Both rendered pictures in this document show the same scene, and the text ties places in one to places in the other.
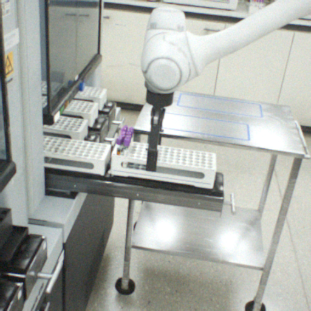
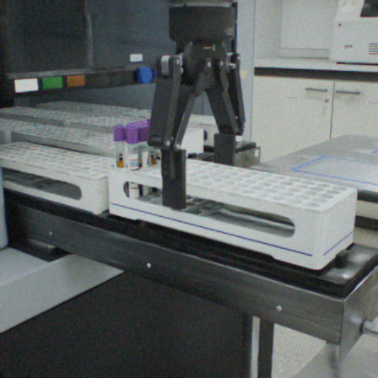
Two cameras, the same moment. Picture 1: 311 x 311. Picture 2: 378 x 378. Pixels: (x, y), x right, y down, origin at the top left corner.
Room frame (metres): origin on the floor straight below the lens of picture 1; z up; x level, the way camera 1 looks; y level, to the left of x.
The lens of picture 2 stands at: (0.60, -0.33, 1.05)
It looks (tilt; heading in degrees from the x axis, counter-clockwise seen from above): 16 degrees down; 33
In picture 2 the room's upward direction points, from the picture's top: straight up
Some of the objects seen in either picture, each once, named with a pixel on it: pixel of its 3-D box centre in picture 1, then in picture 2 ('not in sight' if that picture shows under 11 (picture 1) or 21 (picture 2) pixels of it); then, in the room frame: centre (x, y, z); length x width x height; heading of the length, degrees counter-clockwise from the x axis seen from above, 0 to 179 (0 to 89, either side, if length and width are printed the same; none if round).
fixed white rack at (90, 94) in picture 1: (66, 96); (178, 129); (1.62, 0.37, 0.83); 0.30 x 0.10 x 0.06; 87
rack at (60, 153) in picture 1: (58, 154); (53, 176); (1.15, 0.29, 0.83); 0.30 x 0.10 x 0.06; 87
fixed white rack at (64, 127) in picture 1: (40, 128); (79, 151); (1.31, 0.39, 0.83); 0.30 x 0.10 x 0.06; 87
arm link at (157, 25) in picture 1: (165, 40); not in sight; (1.12, 0.01, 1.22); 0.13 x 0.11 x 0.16; 1
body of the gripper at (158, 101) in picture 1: (158, 105); (201, 47); (1.13, 0.01, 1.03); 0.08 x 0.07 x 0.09; 177
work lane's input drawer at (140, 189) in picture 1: (116, 178); (140, 234); (1.14, 0.11, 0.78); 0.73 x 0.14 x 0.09; 87
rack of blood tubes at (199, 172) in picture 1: (163, 163); (222, 201); (1.13, -0.03, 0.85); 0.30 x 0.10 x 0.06; 87
